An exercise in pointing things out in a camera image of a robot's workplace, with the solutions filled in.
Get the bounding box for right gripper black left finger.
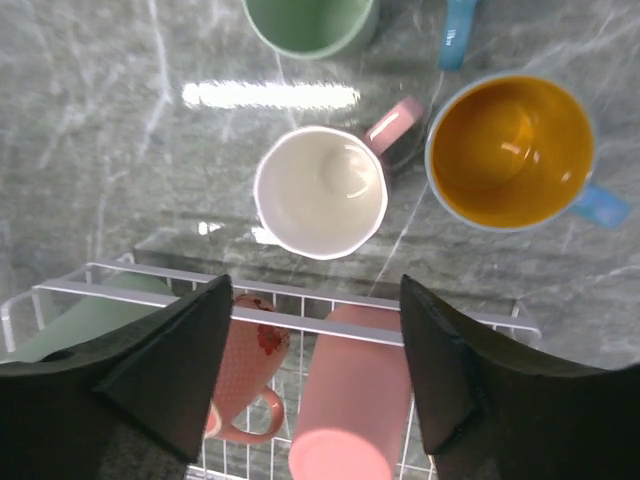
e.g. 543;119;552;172
1;275;233;479

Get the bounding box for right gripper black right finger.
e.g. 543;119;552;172
400;276;639;479

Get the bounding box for tall pink plastic cup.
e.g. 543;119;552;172
289;334;412;479

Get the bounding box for orange floral mug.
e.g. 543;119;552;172
204;320;290;445

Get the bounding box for blue mug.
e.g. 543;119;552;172
424;74;631;232
438;0;478;71

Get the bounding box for pink mug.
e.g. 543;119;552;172
253;97;424;260

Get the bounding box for blue mug, white inside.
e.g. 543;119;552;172
438;0;478;71

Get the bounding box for short green plastic cup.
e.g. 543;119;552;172
243;0;381;60

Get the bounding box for white wire dish rack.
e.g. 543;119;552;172
0;252;544;480

